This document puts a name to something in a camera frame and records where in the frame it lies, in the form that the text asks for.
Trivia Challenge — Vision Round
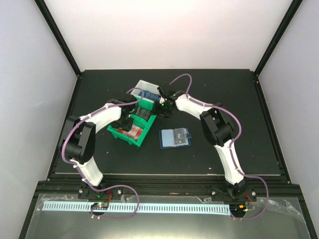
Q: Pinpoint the white card bin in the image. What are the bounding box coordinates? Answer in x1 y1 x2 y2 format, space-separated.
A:
130 80 161 102

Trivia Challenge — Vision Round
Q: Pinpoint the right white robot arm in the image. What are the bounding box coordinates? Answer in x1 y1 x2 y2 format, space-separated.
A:
155 83 247 201

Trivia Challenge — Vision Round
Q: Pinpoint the black frame post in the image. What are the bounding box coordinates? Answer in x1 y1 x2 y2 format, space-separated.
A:
34 0 81 77
254 0 303 77

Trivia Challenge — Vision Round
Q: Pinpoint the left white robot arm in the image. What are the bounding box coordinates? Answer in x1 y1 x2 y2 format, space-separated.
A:
59 93 139 199

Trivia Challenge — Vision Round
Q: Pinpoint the circuit board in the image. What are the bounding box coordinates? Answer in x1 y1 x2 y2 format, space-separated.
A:
230 204 256 213
91 202 109 210

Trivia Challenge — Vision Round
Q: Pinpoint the black vip credit card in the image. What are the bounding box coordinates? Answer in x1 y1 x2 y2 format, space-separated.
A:
173 128 188 146

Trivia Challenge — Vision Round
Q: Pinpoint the blue card stack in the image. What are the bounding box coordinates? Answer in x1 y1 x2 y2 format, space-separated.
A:
143 91 160 102

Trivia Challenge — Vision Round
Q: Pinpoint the blue leather card holder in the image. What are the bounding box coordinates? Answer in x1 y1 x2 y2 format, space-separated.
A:
159 127 192 149

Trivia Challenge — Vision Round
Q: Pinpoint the red card stack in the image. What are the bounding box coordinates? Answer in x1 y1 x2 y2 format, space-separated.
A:
116 125 143 141

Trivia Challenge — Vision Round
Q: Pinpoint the left circuit board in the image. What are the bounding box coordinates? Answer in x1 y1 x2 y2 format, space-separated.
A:
91 202 109 210

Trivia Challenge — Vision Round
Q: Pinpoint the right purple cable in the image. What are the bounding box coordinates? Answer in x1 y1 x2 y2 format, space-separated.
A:
168 73 270 221

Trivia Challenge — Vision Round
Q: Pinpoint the right black frame post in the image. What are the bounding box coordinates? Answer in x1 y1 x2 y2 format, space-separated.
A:
254 0 303 77

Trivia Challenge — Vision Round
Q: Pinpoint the left black frame post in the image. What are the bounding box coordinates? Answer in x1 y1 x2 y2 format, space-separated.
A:
34 0 81 77

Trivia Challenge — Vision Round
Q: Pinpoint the black card stack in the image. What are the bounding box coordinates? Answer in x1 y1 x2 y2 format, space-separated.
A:
133 106 152 121

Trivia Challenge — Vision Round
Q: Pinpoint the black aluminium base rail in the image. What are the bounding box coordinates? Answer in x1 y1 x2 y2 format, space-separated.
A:
34 177 304 202

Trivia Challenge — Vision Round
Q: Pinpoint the right circuit board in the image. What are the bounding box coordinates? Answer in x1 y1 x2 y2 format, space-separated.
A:
230 204 256 213

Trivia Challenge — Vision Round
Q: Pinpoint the white slotted cable duct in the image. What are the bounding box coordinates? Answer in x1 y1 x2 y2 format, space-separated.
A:
42 201 231 216

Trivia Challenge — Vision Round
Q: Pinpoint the green double card bin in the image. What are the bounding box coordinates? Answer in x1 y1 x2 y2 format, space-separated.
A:
107 98 157 147

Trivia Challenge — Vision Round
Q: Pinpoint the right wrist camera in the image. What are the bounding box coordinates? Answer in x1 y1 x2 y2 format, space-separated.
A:
159 97 165 104

